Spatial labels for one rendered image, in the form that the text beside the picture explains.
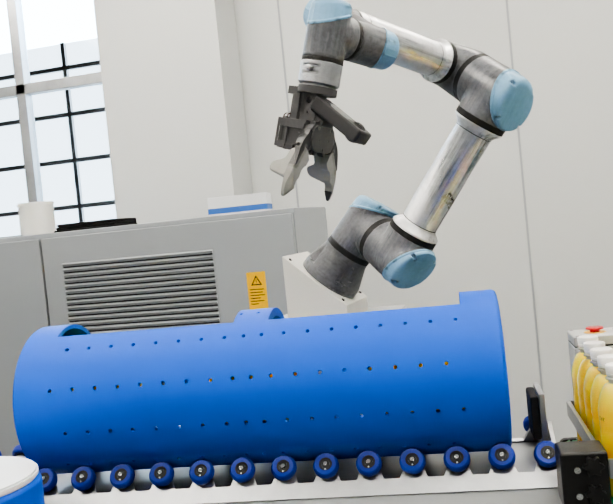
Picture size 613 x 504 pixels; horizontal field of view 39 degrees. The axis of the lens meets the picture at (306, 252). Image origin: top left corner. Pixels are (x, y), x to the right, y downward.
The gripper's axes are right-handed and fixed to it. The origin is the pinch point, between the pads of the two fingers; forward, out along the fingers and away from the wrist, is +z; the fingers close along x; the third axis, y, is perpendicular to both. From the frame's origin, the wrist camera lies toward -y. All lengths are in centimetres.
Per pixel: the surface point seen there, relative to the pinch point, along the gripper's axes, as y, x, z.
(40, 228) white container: 210, -117, 39
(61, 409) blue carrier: 28, 25, 44
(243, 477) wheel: -2, 9, 49
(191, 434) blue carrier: 6.8, 14.5, 43.4
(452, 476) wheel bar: -34, -6, 42
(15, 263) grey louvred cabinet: 202, -100, 52
